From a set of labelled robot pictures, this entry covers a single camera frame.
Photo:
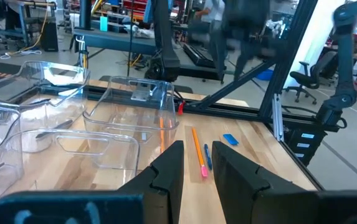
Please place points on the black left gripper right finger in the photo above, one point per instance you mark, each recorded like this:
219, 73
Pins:
237, 193

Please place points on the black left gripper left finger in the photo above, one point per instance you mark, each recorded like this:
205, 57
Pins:
165, 193

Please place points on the blue eraser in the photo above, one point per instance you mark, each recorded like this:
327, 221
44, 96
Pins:
230, 139

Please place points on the silver aluminium bar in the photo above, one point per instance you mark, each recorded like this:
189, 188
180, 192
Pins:
278, 118

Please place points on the red tag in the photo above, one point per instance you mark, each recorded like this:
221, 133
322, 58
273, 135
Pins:
181, 109

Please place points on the black box white labels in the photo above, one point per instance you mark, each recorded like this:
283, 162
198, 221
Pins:
318, 141

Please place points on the blue bucket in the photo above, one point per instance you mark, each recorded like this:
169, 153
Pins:
264, 74

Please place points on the black office chair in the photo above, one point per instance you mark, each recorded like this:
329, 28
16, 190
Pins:
302, 79

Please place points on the teal metal workbench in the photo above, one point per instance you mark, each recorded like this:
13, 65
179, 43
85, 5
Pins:
112, 40

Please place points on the teal box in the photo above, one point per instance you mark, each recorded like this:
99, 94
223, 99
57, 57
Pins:
103, 23

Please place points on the person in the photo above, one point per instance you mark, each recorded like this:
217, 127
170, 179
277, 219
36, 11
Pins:
215, 9

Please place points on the red tool cabinet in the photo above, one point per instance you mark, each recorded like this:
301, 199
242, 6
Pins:
134, 6

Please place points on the silver metal bracket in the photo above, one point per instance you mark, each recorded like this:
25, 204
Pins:
140, 93

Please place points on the black aluminium rig frame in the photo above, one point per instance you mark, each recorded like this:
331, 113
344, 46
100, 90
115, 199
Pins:
290, 46

